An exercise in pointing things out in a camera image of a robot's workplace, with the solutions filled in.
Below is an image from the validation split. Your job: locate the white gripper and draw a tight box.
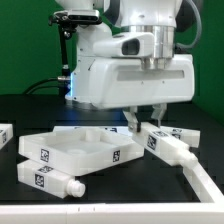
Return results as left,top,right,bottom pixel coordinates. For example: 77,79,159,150
89,55,194,132

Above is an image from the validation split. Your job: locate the white square desk top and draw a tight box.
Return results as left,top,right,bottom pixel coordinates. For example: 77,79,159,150
19,127,144,176

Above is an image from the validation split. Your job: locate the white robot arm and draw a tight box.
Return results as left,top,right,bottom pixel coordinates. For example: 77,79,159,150
54,0,202,132

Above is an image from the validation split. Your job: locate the white flat base tag plate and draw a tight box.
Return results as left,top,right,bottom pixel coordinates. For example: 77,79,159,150
53,126,132,136

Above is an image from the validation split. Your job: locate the white L-shaped fence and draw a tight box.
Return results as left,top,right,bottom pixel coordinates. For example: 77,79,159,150
0,173,224,224

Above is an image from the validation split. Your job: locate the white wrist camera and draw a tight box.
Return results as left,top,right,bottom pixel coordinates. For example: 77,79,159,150
93,32,154,58

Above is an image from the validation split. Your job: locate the grey arm hose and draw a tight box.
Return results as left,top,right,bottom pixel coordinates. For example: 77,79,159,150
174,0,203,51

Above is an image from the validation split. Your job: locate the black cable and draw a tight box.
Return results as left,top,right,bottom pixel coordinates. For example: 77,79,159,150
22,77,68,96

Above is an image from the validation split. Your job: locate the black camera on stand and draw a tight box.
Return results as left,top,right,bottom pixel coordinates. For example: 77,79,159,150
48,9,102,96

